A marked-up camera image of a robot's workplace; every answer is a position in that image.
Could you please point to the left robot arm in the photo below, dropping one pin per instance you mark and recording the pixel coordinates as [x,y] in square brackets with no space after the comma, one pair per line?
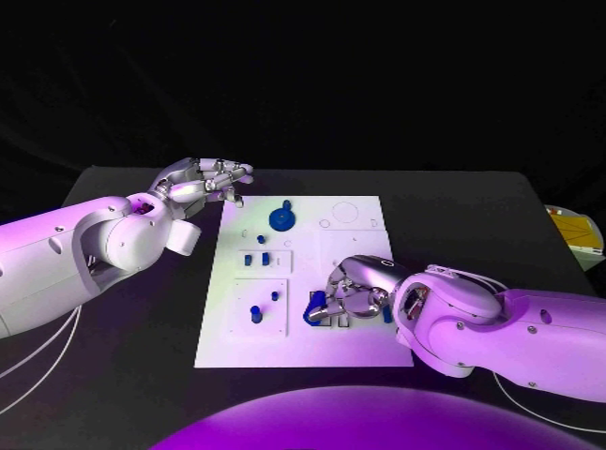
[39,260]

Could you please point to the blue gear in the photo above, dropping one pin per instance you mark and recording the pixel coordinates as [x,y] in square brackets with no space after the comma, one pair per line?
[282,219]

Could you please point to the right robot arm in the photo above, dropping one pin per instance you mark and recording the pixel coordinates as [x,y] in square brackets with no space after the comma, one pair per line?
[536,334]

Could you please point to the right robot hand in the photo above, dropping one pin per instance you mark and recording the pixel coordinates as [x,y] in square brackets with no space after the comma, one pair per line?
[368,270]

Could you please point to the white box with yellow sheet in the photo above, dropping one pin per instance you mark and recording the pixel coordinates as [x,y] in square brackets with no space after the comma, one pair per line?
[578,232]

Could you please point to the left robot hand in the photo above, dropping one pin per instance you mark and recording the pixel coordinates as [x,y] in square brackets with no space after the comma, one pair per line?
[191,181]

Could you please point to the blue curved plug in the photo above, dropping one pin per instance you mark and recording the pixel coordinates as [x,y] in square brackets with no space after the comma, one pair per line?
[315,302]

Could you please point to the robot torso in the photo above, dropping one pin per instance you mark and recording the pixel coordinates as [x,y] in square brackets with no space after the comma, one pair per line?
[374,422]

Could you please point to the white task board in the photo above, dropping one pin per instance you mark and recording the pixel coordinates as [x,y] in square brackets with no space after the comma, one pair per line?
[303,344]

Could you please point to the blue cylinder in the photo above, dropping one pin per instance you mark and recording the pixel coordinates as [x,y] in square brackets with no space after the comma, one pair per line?
[256,314]

